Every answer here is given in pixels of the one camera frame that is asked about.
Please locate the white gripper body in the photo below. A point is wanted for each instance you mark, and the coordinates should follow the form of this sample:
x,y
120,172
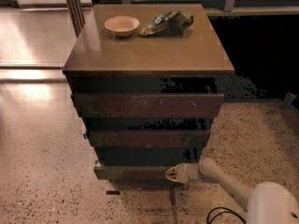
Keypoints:
x,y
187,174

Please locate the brown bottom drawer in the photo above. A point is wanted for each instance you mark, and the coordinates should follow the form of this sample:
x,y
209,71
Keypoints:
x,y
131,172

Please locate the brown drawer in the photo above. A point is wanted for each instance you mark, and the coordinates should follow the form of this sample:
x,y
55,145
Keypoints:
x,y
129,138
148,105
131,172

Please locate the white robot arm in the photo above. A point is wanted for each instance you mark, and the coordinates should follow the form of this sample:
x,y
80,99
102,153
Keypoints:
x,y
266,203

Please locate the brown middle drawer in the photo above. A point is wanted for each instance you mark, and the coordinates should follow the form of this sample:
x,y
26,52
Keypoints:
x,y
129,138

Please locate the brown wooden drawer cabinet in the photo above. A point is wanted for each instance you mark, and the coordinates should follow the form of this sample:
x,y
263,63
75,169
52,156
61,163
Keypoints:
x,y
191,62

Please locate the brown top drawer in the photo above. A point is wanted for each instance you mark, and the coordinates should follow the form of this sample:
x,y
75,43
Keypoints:
x,y
148,105

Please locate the blue tape piece upper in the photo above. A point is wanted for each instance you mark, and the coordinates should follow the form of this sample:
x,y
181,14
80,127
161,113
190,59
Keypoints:
x,y
84,136

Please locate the green chip bag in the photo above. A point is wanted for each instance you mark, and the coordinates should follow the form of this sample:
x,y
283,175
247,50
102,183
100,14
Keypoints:
x,y
169,23

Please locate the white ceramic bowl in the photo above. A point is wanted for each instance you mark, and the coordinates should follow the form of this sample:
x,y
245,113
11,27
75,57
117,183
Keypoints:
x,y
122,25

